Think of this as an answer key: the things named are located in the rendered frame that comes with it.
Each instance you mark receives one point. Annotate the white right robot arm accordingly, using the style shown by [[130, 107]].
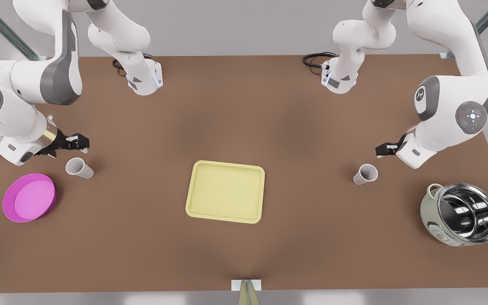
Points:
[[28, 80]]

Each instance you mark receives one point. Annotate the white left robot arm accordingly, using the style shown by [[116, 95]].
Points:
[[447, 101]]

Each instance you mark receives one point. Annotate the white IKEA cup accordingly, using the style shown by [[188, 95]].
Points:
[[79, 167], [365, 173]]

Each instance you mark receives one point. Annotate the yellow rectangular tray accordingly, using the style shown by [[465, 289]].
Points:
[[225, 191]]

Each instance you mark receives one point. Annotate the magenta round plate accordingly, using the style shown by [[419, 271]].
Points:
[[29, 197]]

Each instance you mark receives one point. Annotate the pale green steel pot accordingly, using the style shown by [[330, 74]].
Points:
[[464, 216]]

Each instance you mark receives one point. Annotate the silver frame post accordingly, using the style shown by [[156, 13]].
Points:
[[481, 21], [6, 29], [247, 292]]

